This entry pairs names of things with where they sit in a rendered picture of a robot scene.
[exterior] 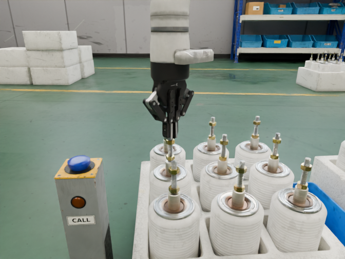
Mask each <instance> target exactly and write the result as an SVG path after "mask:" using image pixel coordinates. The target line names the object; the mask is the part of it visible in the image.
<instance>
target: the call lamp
mask: <svg viewBox="0 0 345 259"><path fill-rule="evenodd" d="M84 204H85V202H84V200H83V199H81V198H79V197H76V198H74V199H73V200H72V205H73V206H74V207H76V208H81V207H83V206H84Z"/></svg>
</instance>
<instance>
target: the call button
mask: <svg viewBox="0 0 345 259"><path fill-rule="evenodd" d="M90 163H91V161H90V157H88V156H85V155H78V156H74V157H72V158H70V159H69V160H68V161H67V164H68V167H69V168H71V170H73V171H82V170H84V169H86V168H88V167H89V165H90Z"/></svg>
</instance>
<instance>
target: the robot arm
mask: <svg viewBox="0 0 345 259"><path fill-rule="evenodd" d="M189 7H190V0H151V2H150V30H151V33H150V75H151V78H152V79H153V81H154V84H153V87H152V94H151V96H150V97H149V98H148V99H146V98H145V99H143V104H144V105H145V107H146V108H147V109H148V111H149V112H150V114H151V115H152V116H153V118H154V119H155V120H157V121H161V122H162V135H163V137H164V139H166V140H169V141H170V140H173V138H174V139H175V138H177V136H178V121H179V119H180V117H181V116H184V115H185V113H186V111H187V109H188V107H189V104H190V102H191V100H192V98H193V95H194V91H193V90H189V89H188V88H187V84H186V81H185V80H186V79H188V78H189V65H190V64H195V63H203V62H210V61H213V60H214V52H213V50H212V49H205V50H191V49H190V42H189V32H188V31H189ZM182 106H183V107H182ZM166 112H167V116H166Z"/></svg>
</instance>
